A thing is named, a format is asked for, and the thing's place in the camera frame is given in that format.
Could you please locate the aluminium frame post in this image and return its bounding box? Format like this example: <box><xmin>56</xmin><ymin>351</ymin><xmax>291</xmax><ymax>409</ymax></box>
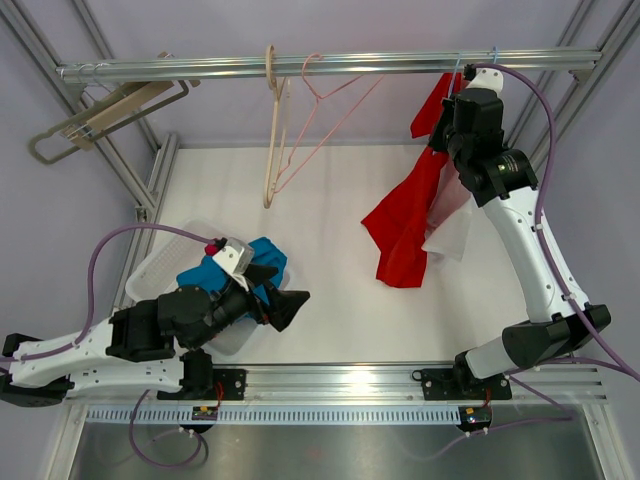
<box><xmin>0</xmin><ymin>0</ymin><xmax>180</xmax><ymax>311</ymax></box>
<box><xmin>479</xmin><ymin>0</ymin><xmax>640</xmax><ymax>311</ymax></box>

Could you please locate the beige plastic hanger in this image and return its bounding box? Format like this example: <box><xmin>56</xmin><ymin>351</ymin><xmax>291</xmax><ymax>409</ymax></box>
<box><xmin>262</xmin><ymin>44</ymin><xmax>291</xmax><ymax>209</ymax></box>

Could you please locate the pink hanger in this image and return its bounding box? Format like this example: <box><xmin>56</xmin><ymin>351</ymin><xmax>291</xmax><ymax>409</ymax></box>
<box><xmin>274</xmin><ymin>52</ymin><xmax>386</xmax><ymax>198</ymax></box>

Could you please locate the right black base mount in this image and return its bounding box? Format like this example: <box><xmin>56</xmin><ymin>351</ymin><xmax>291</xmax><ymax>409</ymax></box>
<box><xmin>411</xmin><ymin>367</ymin><xmax>513</xmax><ymax>401</ymax></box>

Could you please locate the red t shirt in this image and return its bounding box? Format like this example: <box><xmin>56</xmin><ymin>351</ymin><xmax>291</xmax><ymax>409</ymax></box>
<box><xmin>360</xmin><ymin>72</ymin><xmax>464</xmax><ymax>290</ymax></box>

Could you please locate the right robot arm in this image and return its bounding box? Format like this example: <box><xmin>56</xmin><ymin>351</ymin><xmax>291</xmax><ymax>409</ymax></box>
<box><xmin>429</xmin><ymin>87</ymin><xmax>611</xmax><ymax>397</ymax></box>

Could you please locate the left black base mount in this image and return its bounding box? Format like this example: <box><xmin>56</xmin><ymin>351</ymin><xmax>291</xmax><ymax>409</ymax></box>
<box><xmin>156</xmin><ymin>368</ymin><xmax>246</xmax><ymax>401</ymax></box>

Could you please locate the white cable duct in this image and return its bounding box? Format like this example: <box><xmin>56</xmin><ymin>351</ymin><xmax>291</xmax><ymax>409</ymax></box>
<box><xmin>86</xmin><ymin>405</ymin><xmax>462</xmax><ymax>426</ymax></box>

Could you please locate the white t shirt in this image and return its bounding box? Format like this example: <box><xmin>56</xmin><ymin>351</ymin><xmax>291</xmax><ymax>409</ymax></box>
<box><xmin>422</xmin><ymin>162</ymin><xmax>474</xmax><ymax>262</ymax></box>

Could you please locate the beige empty hanger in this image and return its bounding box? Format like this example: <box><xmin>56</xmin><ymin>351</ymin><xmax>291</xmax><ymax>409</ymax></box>
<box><xmin>61</xmin><ymin>80</ymin><xmax>200</xmax><ymax>155</ymax></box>

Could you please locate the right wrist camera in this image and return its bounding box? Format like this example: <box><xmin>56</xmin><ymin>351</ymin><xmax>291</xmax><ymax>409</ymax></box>
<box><xmin>463</xmin><ymin>64</ymin><xmax>504</xmax><ymax>96</ymax></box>

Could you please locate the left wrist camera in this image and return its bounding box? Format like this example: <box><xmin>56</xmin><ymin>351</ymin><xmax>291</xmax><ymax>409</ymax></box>
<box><xmin>213</xmin><ymin>237</ymin><xmax>254</xmax><ymax>292</ymax></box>

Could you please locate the right aluminium frame post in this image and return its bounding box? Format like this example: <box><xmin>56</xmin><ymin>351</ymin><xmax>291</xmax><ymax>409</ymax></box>
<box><xmin>479</xmin><ymin>0</ymin><xmax>640</xmax><ymax>311</ymax></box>

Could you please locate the aluminium hanging rail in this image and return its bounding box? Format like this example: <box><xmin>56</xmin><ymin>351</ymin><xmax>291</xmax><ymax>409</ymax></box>
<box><xmin>56</xmin><ymin>47</ymin><xmax>602</xmax><ymax>84</ymax></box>

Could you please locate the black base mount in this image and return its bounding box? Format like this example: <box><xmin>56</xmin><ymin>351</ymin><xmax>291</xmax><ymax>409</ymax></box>
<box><xmin>411</xmin><ymin>367</ymin><xmax>513</xmax><ymax>401</ymax></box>
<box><xmin>156</xmin><ymin>368</ymin><xmax>246</xmax><ymax>401</ymax></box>

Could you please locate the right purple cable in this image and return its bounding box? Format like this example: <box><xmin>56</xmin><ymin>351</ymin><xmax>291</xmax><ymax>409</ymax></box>
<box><xmin>467</xmin><ymin>63</ymin><xmax>640</xmax><ymax>384</ymax></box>

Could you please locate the blue t shirt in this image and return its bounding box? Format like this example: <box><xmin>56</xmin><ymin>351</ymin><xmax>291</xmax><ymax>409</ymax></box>
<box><xmin>169</xmin><ymin>237</ymin><xmax>297</xmax><ymax>331</ymax></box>

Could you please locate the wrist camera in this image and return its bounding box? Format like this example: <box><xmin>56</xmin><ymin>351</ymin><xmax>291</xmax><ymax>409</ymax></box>
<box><xmin>213</xmin><ymin>237</ymin><xmax>254</xmax><ymax>292</ymax></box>
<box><xmin>463</xmin><ymin>64</ymin><xmax>504</xmax><ymax>96</ymax></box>

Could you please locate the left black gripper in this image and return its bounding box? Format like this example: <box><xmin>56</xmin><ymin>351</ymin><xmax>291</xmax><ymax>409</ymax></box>
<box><xmin>188</xmin><ymin>264</ymin><xmax>310</xmax><ymax>352</ymax></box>

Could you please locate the left aluminium frame post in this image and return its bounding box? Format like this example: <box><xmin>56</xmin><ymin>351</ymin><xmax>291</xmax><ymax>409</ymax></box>
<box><xmin>0</xmin><ymin>0</ymin><xmax>180</xmax><ymax>311</ymax></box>

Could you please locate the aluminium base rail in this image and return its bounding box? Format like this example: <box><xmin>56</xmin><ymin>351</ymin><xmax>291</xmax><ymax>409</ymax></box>
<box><xmin>65</xmin><ymin>359</ymin><xmax>607</xmax><ymax>404</ymax></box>

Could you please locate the light blue hanger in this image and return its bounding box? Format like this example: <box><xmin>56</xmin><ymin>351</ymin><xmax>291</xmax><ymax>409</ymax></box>
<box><xmin>447</xmin><ymin>52</ymin><xmax>462</xmax><ymax>98</ymax></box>

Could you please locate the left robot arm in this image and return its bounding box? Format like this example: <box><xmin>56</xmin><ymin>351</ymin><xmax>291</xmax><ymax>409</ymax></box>
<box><xmin>1</xmin><ymin>264</ymin><xmax>310</xmax><ymax>408</ymax></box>

